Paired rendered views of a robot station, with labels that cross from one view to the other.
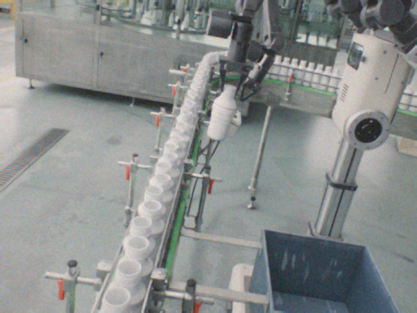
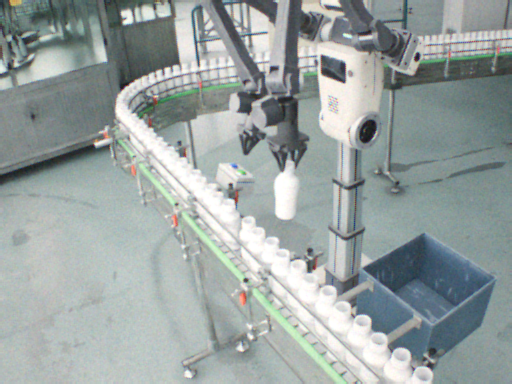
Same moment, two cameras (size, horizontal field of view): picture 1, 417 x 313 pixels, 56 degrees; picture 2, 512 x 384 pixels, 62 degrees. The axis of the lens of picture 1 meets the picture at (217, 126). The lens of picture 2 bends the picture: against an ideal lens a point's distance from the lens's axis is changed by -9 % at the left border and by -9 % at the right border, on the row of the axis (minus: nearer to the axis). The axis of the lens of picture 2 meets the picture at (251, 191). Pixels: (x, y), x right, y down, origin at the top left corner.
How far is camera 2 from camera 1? 0.70 m
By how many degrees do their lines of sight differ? 27
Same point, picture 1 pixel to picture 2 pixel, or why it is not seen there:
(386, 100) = (374, 100)
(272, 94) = (186, 108)
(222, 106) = (292, 186)
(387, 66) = (370, 73)
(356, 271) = (420, 252)
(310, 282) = (395, 281)
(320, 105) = not seen: hidden behind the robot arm
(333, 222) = (354, 217)
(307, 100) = (223, 98)
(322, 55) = (160, 27)
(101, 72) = not seen: outside the picture
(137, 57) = not seen: outside the picture
